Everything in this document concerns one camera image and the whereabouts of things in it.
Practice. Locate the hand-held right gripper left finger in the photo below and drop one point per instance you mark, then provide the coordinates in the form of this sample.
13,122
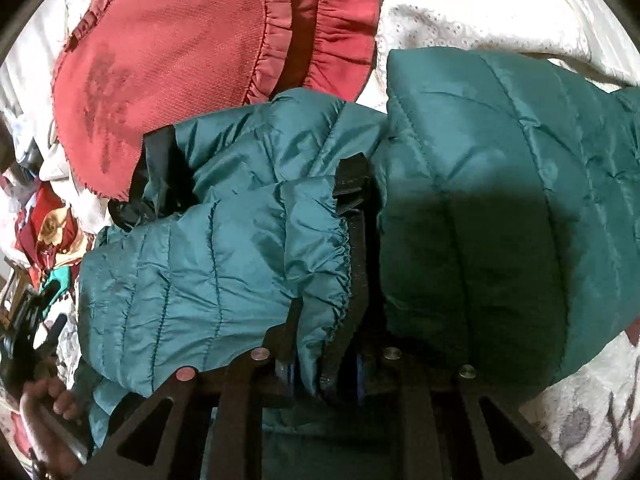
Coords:
286,372

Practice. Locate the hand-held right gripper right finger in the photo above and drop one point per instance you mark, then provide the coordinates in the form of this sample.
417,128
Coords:
361,380

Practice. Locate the teal puffer jacket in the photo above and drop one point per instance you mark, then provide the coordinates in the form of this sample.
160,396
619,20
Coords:
475,200

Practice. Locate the person's left hand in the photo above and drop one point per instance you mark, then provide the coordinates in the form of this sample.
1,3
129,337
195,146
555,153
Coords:
55,410

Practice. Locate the red and yellow patterned cloth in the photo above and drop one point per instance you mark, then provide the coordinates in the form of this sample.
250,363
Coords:
52,235

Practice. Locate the white floral fleece blanket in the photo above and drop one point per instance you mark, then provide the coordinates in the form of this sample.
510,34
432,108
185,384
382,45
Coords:
590,420

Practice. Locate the red heart-shaped ruffled pillow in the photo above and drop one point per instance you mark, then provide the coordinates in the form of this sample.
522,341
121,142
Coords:
175,60

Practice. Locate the cream embroidered bedspread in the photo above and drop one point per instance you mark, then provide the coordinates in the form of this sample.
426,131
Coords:
500,15

